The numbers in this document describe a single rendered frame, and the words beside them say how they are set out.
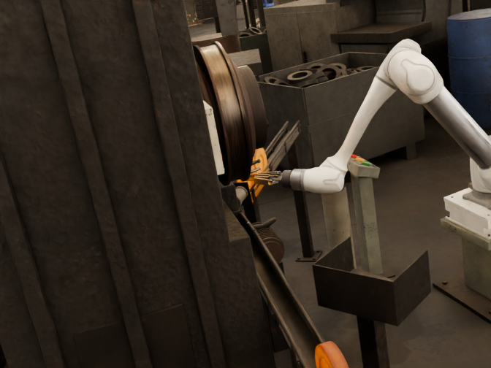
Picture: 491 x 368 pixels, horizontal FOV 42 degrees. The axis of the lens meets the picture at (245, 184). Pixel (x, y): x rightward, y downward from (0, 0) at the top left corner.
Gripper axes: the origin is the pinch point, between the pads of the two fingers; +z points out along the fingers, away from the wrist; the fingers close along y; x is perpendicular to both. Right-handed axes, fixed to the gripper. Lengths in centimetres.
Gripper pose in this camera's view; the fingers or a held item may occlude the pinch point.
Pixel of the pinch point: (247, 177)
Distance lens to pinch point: 277.3
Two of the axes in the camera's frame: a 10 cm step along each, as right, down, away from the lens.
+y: 3.5, -3.6, 8.7
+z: -9.3, -0.5, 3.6
